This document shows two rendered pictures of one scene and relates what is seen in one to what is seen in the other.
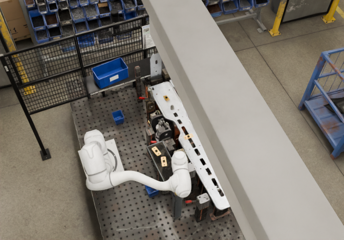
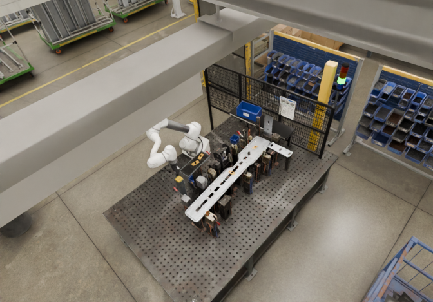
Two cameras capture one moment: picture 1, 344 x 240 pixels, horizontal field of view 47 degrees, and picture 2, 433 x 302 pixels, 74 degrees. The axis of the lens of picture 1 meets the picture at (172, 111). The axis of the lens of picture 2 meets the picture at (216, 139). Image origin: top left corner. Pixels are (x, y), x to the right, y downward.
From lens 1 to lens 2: 2.29 m
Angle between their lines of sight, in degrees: 44
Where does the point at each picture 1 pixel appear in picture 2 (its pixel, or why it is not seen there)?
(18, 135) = (217, 120)
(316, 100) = (396, 283)
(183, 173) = (159, 156)
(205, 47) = not seen: outside the picture
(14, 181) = not seen: hidden behind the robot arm
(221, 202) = (191, 212)
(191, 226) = (181, 213)
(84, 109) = (231, 123)
